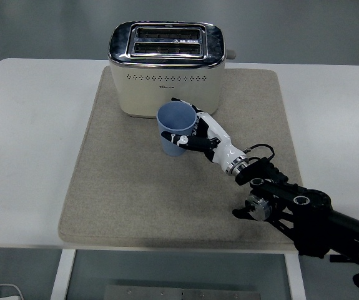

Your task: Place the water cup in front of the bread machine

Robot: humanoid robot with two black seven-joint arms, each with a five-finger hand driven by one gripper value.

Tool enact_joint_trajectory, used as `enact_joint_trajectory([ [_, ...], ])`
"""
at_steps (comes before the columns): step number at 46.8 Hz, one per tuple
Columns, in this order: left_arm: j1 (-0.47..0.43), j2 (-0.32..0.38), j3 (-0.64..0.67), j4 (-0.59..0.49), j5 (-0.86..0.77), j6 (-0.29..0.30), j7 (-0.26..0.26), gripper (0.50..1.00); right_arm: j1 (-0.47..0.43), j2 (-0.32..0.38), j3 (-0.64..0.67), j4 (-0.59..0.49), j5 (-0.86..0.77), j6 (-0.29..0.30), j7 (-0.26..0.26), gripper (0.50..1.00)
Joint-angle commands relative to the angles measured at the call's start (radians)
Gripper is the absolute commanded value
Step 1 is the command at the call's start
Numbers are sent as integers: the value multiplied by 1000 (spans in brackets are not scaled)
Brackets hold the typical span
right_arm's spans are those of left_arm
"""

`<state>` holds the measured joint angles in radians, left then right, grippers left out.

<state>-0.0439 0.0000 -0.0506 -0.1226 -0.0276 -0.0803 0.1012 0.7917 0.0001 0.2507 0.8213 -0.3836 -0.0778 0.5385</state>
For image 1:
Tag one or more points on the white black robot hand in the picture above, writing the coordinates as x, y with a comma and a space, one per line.
221, 147

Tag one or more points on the blue ribbed cup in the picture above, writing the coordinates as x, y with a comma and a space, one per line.
174, 120

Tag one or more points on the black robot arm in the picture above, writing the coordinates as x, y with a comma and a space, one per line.
310, 206

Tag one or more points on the cream chrome two-slot toaster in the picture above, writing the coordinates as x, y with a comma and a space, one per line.
166, 87

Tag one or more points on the beige fabric table mat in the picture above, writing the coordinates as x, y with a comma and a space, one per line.
135, 193

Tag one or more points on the white table leg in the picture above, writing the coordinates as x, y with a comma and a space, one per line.
295, 278
62, 275

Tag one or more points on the black table control panel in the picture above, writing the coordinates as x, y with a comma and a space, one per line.
336, 259

